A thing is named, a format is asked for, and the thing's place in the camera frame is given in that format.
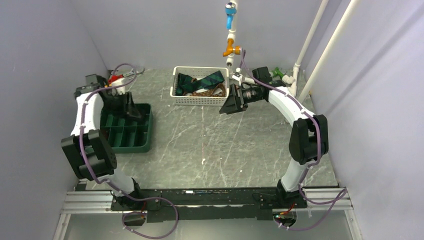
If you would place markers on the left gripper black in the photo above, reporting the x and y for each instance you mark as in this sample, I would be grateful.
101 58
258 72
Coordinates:
128 107

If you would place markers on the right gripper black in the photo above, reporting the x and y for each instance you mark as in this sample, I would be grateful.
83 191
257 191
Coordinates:
235 102

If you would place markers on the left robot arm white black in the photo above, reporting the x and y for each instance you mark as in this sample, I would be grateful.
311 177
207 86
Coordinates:
87 150

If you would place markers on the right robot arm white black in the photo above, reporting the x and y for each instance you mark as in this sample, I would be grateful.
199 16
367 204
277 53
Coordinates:
309 132

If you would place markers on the green compartment tray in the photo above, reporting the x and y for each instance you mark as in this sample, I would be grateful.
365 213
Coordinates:
127 136

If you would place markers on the brown patterned tie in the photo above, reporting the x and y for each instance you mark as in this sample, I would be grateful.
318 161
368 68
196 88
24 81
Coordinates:
219 91

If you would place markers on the white plastic basket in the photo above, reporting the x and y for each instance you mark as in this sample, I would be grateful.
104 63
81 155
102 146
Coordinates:
198 72

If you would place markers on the green valve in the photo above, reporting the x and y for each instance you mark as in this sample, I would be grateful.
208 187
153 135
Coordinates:
276 72

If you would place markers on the green striped tie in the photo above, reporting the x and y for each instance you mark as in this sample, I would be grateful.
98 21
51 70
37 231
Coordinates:
188 84

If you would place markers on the orange valve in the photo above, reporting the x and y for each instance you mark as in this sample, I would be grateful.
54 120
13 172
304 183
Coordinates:
231 48

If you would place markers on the blue valve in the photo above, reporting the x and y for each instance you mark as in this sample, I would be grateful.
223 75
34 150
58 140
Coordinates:
230 11

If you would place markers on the red handled adjustable wrench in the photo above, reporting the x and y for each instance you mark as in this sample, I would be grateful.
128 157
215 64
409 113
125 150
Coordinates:
125 73

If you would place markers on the white pvc pipe frame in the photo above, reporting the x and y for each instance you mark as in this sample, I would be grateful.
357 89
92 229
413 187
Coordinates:
273 32

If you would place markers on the aluminium rail frame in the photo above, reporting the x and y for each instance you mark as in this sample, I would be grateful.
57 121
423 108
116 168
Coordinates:
85 202

